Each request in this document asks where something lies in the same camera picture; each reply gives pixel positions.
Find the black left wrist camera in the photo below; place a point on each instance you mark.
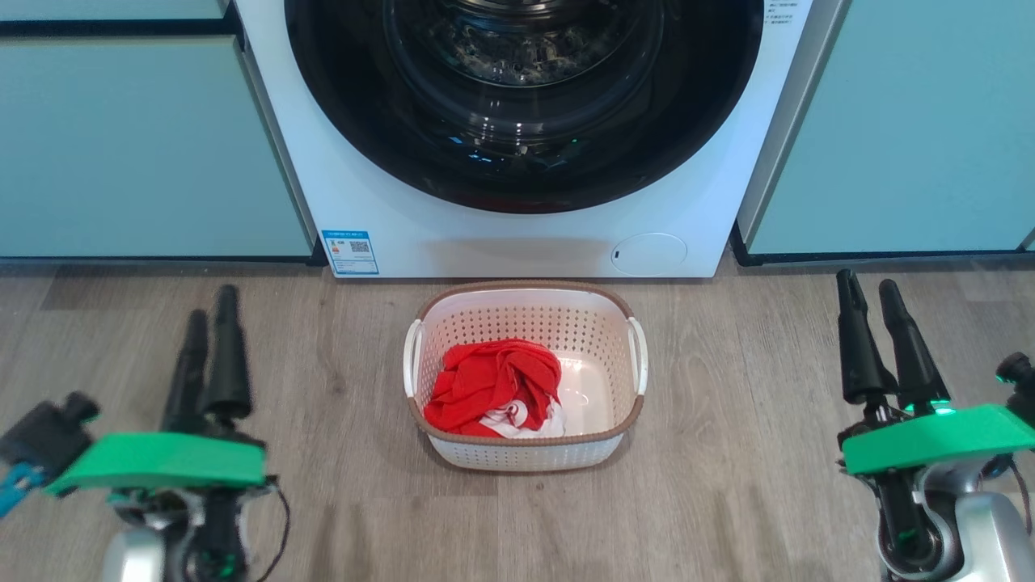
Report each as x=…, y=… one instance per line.
x=40, y=440

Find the white front-load washing machine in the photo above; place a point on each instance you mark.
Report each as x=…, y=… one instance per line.
x=364, y=202

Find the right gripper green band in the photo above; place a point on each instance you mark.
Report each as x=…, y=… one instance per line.
x=938, y=440

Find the white perforated laundry basket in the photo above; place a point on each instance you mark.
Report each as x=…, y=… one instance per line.
x=525, y=323

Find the red garment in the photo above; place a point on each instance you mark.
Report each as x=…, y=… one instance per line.
x=485, y=380

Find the blue energy label sticker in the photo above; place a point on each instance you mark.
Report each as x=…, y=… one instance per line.
x=349, y=252

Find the black round glass washer door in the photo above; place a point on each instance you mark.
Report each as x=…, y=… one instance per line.
x=687, y=121

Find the pale green cabinet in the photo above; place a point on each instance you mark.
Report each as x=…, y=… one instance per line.
x=914, y=121
x=145, y=145
x=1029, y=241

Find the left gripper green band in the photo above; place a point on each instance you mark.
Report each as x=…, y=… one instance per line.
x=162, y=465

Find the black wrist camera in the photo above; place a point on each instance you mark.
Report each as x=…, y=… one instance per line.
x=1020, y=388
x=40, y=440

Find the stainless steel washing machine drum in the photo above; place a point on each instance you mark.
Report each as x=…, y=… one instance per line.
x=525, y=56

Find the round white filter cover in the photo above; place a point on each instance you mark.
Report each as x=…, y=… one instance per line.
x=648, y=255

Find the white garment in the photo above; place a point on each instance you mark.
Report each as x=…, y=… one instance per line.
x=517, y=424

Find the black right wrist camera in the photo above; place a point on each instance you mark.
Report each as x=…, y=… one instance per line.
x=1020, y=388

